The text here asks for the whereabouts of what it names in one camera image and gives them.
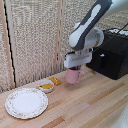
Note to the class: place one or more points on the white keyboard-like device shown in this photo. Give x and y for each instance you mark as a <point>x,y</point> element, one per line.
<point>118,31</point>

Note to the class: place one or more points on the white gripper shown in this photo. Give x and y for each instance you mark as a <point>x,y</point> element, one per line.
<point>78,58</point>

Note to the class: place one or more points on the black box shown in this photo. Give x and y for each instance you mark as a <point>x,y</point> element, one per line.
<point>110,55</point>

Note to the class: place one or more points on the pink mug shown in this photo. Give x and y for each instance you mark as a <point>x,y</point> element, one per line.
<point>72,76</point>

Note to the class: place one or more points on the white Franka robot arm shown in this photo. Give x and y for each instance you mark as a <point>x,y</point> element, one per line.
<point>87,28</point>

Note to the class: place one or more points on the small white bowl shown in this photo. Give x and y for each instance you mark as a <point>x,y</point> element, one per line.
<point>46,86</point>

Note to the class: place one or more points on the white floral rim plate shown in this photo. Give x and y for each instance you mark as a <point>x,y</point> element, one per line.
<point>26,103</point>

